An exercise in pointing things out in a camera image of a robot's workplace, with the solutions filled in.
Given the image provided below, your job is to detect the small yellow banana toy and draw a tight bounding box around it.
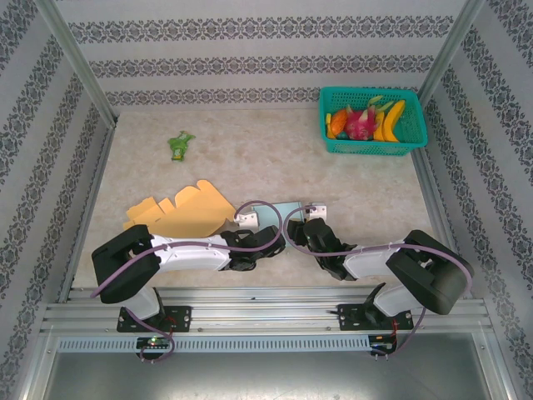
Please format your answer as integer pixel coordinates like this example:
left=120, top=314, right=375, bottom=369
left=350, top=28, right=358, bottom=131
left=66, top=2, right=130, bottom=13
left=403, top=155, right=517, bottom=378
left=372, top=111, right=386, bottom=142

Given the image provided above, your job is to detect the aluminium rail frame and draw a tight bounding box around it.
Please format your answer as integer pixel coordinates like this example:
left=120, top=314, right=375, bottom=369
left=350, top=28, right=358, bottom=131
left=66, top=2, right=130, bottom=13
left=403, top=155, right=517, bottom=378
left=39, top=286, right=495, bottom=334

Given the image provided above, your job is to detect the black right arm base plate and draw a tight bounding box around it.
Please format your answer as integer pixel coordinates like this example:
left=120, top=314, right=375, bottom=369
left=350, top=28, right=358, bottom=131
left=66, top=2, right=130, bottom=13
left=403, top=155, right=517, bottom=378
left=339, top=302, right=414, bottom=333

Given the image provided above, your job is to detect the pink dragon fruit toy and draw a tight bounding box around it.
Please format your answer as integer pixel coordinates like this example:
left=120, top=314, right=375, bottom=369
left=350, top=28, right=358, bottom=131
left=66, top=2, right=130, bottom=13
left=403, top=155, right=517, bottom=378
left=344, top=106, right=381, bottom=141

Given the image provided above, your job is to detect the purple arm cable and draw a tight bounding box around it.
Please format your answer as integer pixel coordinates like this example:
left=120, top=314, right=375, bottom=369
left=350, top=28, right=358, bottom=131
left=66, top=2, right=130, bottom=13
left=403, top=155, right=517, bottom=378
left=283, top=203, right=476, bottom=363
left=89, top=200, right=288, bottom=364

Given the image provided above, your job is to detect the light blue paper box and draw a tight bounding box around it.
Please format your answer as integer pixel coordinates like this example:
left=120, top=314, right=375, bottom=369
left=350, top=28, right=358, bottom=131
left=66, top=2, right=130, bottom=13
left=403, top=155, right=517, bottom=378
left=251, top=201, right=303, bottom=230

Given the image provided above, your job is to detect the aluminium side rail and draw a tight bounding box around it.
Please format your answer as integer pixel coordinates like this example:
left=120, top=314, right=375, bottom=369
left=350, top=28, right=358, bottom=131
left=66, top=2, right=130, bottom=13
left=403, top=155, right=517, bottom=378
left=411, top=147, right=474, bottom=299
left=57, top=120, right=117, bottom=303

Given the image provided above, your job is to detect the perforated metal cable tray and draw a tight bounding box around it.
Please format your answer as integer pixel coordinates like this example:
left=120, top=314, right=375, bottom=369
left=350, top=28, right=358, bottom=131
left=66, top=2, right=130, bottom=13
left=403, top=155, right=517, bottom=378
left=57, top=335, right=371, bottom=353

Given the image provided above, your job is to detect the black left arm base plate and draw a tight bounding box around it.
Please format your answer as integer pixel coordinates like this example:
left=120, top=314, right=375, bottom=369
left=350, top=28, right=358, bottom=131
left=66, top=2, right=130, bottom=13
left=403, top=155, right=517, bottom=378
left=117, top=306, right=193, bottom=333

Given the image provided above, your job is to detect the orange mango toy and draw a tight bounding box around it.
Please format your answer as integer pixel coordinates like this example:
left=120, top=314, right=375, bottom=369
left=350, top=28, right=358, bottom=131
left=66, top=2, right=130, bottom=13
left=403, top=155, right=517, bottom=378
left=331, top=108, right=347, bottom=137

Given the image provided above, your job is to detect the large orange banana toy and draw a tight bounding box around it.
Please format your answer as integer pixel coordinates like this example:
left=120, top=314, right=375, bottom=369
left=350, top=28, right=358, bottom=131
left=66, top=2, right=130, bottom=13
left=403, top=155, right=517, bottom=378
left=381, top=99, right=407, bottom=143

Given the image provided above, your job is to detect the orange paper box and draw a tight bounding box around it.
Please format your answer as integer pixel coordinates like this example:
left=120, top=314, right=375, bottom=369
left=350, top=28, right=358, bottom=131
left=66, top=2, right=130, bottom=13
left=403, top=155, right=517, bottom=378
left=122, top=178, right=237, bottom=242

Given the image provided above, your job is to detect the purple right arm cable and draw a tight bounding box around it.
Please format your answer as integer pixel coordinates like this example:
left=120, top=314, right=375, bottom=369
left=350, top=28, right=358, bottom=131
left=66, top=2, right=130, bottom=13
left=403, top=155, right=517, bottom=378
left=283, top=203, right=476, bottom=363

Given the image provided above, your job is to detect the grey metal sheet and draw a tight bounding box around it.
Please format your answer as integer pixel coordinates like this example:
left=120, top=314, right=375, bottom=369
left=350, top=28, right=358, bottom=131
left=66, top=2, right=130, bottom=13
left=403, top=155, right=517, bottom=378
left=24, top=332, right=511, bottom=400

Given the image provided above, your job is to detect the aluminium corner post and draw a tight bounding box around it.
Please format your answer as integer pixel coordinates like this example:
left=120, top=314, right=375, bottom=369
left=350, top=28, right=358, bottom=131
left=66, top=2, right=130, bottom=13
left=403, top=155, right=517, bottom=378
left=35, top=0, right=120, bottom=126
left=418, top=0, right=486, bottom=101

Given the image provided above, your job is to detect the teal plastic basket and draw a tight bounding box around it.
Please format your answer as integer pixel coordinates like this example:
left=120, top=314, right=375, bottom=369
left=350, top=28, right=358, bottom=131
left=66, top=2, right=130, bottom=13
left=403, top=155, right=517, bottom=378
left=318, top=86, right=429, bottom=158

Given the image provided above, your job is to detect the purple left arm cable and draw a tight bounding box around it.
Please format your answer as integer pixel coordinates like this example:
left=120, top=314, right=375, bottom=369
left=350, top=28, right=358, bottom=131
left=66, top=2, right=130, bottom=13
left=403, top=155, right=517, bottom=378
left=89, top=200, right=288, bottom=364

